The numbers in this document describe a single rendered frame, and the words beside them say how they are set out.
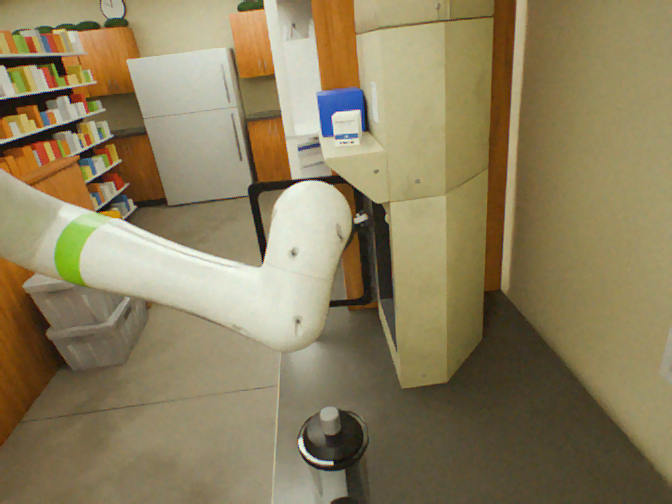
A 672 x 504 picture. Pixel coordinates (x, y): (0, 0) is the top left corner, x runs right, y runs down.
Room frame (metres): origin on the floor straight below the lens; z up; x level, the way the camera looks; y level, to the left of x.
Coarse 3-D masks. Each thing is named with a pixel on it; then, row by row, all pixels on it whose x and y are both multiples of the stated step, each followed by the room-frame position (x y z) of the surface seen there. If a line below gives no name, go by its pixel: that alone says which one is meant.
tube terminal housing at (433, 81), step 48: (384, 48) 0.80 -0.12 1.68; (432, 48) 0.81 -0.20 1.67; (480, 48) 0.91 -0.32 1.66; (384, 96) 0.80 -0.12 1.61; (432, 96) 0.81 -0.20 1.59; (480, 96) 0.91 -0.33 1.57; (384, 144) 0.82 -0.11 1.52; (432, 144) 0.81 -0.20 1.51; (480, 144) 0.92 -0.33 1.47; (432, 192) 0.81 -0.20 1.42; (480, 192) 0.92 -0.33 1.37; (432, 240) 0.81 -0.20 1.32; (480, 240) 0.93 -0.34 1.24; (432, 288) 0.81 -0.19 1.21; (480, 288) 0.93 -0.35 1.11; (432, 336) 0.81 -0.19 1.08; (480, 336) 0.94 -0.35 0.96
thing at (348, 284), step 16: (320, 176) 1.13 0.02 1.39; (272, 192) 1.14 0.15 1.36; (352, 192) 1.11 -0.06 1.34; (272, 208) 1.14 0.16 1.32; (352, 208) 1.11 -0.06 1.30; (352, 240) 1.12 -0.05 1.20; (352, 256) 1.12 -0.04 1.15; (368, 256) 1.11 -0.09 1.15; (336, 272) 1.12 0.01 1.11; (352, 272) 1.12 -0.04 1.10; (336, 288) 1.12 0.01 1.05; (352, 288) 1.12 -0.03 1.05
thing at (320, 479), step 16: (304, 448) 0.47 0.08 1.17; (320, 464) 0.44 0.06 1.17; (336, 464) 0.43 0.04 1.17; (320, 480) 0.45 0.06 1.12; (336, 480) 0.44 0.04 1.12; (352, 480) 0.45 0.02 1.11; (320, 496) 0.45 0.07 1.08; (336, 496) 0.44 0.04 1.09; (352, 496) 0.44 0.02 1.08; (368, 496) 0.47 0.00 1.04
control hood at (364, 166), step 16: (368, 144) 0.88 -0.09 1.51; (336, 160) 0.80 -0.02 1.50; (352, 160) 0.80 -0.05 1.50; (368, 160) 0.80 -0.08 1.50; (384, 160) 0.80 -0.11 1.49; (352, 176) 0.80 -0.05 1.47; (368, 176) 0.80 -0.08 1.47; (384, 176) 0.80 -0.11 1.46; (368, 192) 0.80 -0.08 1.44; (384, 192) 0.80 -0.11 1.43
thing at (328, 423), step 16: (320, 416) 0.48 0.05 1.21; (336, 416) 0.48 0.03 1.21; (352, 416) 0.51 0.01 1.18; (304, 432) 0.49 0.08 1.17; (320, 432) 0.48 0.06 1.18; (336, 432) 0.47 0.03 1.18; (352, 432) 0.47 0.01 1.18; (320, 448) 0.45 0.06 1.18; (336, 448) 0.45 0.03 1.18; (352, 448) 0.45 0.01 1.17
